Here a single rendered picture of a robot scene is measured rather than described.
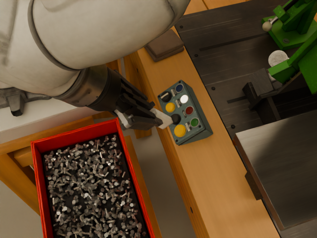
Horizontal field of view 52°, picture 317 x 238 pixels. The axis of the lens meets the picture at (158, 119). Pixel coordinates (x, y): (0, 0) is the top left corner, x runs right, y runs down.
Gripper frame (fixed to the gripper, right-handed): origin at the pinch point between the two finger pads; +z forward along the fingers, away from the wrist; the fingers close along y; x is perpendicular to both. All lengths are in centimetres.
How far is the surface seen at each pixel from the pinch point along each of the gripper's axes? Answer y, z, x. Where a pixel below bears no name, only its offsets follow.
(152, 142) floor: -47, 89, -49
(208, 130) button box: 2.0, 13.2, 5.1
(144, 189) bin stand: 6.3, 13.8, -16.8
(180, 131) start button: 0.5, 8.9, 0.2
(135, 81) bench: -52, 45, -24
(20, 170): -15, 4, -50
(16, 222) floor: -26, 46, -110
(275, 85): -2.2, 19.6, 22.9
